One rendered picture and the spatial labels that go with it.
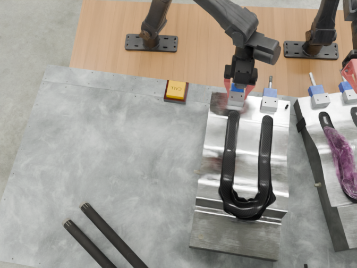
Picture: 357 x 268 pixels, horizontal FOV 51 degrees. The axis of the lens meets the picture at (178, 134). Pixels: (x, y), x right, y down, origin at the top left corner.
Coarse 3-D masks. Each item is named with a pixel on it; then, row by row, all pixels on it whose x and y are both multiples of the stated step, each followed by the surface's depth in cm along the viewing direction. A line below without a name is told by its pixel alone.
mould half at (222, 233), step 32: (224, 96) 124; (224, 128) 120; (256, 128) 120; (288, 128) 120; (256, 160) 116; (256, 192) 107; (192, 224) 111; (224, 224) 111; (256, 224) 111; (256, 256) 108
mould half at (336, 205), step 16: (336, 96) 127; (304, 112) 125; (336, 112) 125; (304, 128) 124; (320, 128) 122; (336, 128) 122; (352, 128) 121; (304, 144) 126; (320, 144) 117; (352, 144) 116; (320, 160) 115; (320, 176) 116; (320, 192) 118; (336, 192) 113; (336, 208) 108; (352, 208) 107; (336, 224) 110; (352, 224) 106; (336, 240) 111; (352, 240) 104
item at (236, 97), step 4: (232, 84) 124; (232, 88) 123; (236, 88) 123; (232, 92) 121; (236, 92) 121; (240, 92) 123; (232, 96) 121; (236, 96) 121; (240, 96) 120; (228, 100) 120; (232, 100) 120; (236, 100) 120; (240, 100) 120; (228, 104) 122; (232, 104) 122; (236, 104) 122; (240, 104) 121
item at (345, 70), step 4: (352, 60) 89; (356, 60) 89; (348, 64) 90; (352, 64) 89; (356, 64) 89; (344, 68) 93; (348, 68) 92; (352, 68) 89; (356, 68) 89; (344, 72) 93; (348, 72) 93; (352, 72) 92; (356, 72) 89; (344, 76) 94; (348, 76) 93; (356, 76) 89; (348, 80) 92; (352, 80) 92; (356, 80) 89; (352, 84) 91; (356, 84) 89; (356, 88) 89; (356, 92) 90
